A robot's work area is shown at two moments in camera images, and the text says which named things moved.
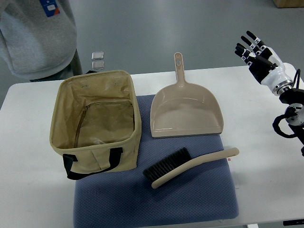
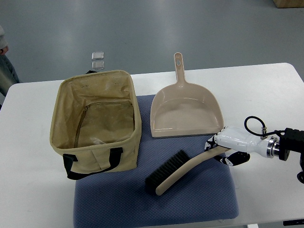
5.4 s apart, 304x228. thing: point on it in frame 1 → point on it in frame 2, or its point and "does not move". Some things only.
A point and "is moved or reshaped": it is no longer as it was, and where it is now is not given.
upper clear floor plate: [97, 55] does not move
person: [38, 39] → [8, 75]
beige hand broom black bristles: [181, 161] is moved or reshaped
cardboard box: [288, 4] does not move
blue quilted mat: [128, 197] does not move
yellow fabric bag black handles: [96, 122] does not move
